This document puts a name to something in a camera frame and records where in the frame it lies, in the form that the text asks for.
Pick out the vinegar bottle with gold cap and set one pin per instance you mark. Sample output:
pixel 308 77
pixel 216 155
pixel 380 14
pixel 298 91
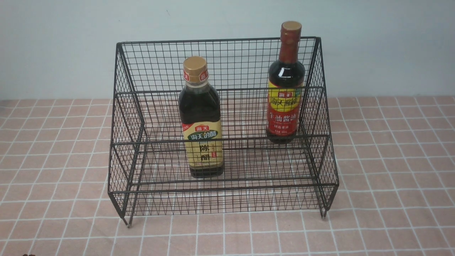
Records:
pixel 200 115

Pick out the soy sauce bottle red label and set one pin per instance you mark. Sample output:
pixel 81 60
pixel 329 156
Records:
pixel 285 85

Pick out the black wire mesh rack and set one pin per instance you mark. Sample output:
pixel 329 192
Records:
pixel 149 172

